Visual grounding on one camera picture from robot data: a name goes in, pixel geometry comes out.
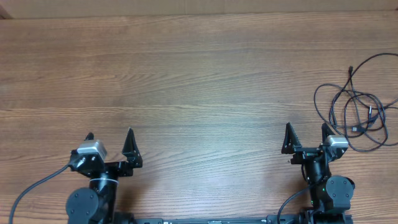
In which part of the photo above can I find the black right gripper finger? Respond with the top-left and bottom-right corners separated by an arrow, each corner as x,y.
281,123 -> 302,154
322,123 -> 335,143

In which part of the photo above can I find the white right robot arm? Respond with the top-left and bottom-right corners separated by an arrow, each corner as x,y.
276,123 -> 355,224

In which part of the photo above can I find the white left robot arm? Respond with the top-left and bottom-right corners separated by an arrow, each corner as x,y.
66,128 -> 143,224

